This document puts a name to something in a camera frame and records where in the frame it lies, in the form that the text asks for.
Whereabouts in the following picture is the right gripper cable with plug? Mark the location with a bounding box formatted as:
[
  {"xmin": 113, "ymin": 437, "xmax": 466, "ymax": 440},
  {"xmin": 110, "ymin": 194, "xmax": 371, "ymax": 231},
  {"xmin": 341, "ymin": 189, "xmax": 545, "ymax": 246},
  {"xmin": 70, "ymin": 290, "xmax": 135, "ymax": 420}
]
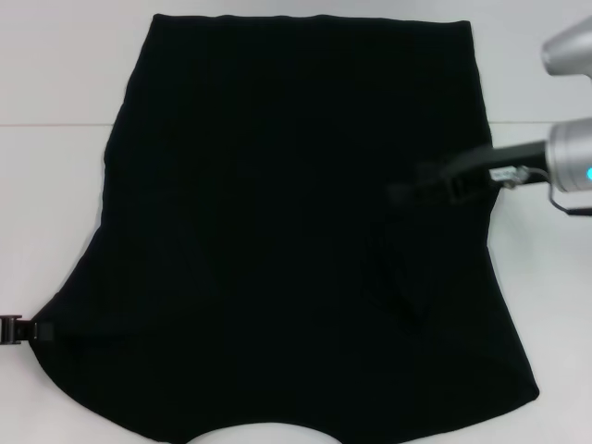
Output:
[{"xmin": 503, "ymin": 165, "xmax": 592, "ymax": 217}]

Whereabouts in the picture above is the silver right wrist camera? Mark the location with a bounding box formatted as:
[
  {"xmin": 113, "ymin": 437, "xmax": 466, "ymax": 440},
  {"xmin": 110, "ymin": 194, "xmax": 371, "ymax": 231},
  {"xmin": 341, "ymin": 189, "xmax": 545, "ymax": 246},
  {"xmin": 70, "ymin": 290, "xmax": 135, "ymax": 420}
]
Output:
[{"xmin": 540, "ymin": 16, "xmax": 592, "ymax": 79}]

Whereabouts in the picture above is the black shirt with FREE print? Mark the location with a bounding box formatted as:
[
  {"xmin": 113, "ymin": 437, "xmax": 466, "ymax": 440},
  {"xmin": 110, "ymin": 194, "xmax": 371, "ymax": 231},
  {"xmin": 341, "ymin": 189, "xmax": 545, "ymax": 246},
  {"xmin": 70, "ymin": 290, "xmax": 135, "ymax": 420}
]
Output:
[{"xmin": 34, "ymin": 13, "xmax": 542, "ymax": 444}]

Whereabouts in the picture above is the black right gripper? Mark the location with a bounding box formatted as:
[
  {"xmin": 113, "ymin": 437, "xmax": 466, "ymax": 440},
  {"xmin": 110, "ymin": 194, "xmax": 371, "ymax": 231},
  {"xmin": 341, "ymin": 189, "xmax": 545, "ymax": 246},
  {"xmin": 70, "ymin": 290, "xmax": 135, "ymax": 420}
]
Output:
[{"xmin": 388, "ymin": 138, "xmax": 551, "ymax": 209}]

